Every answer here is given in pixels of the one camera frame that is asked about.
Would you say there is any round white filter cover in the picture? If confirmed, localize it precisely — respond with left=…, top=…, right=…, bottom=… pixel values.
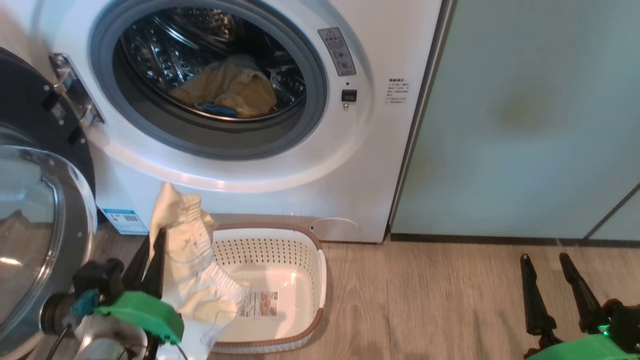
left=310, top=217, right=361, bottom=243

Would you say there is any grey warning sticker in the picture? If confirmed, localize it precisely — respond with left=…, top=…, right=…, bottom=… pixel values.
left=318, top=27, right=357, bottom=77

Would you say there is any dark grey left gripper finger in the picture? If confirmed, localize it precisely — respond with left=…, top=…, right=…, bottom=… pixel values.
left=122, top=232, right=151, bottom=292
left=145, top=227, right=167, bottom=301

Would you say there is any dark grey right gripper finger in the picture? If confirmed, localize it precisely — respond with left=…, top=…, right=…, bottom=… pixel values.
left=559, top=252, right=608, bottom=333
left=520, top=253, right=557, bottom=337

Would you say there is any blue white energy label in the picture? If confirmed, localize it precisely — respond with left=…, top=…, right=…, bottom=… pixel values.
left=100, top=207, right=149, bottom=236

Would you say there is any metal door hinge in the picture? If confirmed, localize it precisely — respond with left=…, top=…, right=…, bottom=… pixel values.
left=48, top=52, right=106, bottom=128

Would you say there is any pale green cabinet panel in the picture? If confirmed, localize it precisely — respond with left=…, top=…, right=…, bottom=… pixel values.
left=585, top=186, right=640, bottom=242
left=390, top=0, right=640, bottom=241

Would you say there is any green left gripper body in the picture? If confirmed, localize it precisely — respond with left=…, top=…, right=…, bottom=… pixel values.
left=95, top=291, right=185, bottom=346

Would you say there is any black camera cable teal plug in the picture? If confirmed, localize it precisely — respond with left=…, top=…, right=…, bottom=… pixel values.
left=46, top=290, right=99, bottom=360

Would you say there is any white basket product sticker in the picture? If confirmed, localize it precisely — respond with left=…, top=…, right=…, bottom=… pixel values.
left=239, top=291, right=279, bottom=318

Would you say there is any white front-load washing machine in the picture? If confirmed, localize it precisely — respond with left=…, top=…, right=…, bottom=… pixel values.
left=0, top=0, right=446, bottom=244

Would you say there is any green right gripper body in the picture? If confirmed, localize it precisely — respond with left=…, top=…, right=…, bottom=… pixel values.
left=525, top=332, right=640, bottom=360

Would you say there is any pale yellow garment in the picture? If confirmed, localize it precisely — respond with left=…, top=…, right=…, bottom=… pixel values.
left=148, top=181, right=251, bottom=360
left=170, top=54, right=278, bottom=119

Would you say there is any round dark glass washer door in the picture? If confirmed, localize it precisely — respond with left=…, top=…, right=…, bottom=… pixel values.
left=0, top=47, right=98, bottom=360

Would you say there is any small printed text label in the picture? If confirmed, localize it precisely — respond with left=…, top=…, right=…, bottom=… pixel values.
left=386, top=77, right=411, bottom=105

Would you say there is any cream perforated laundry basket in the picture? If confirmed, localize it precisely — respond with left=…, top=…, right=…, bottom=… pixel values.
left=207, top=222, right=328, bottom=355

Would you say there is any stainless steel washer drum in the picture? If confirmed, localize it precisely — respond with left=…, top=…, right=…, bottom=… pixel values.
left=120, top=7, right=307, bottom=123

